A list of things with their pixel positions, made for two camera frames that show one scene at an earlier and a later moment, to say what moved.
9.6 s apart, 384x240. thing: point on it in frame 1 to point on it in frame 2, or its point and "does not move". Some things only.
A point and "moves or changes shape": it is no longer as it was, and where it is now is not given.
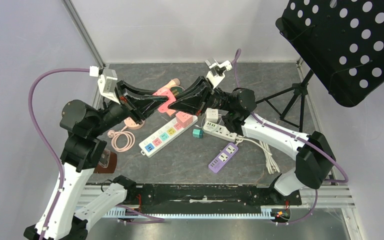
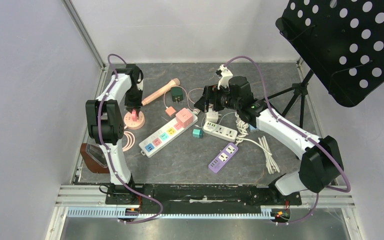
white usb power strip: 219,131 does not move
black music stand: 348,47 does not move
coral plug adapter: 164,106 moves or changes shape
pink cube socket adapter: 184,119 does not move
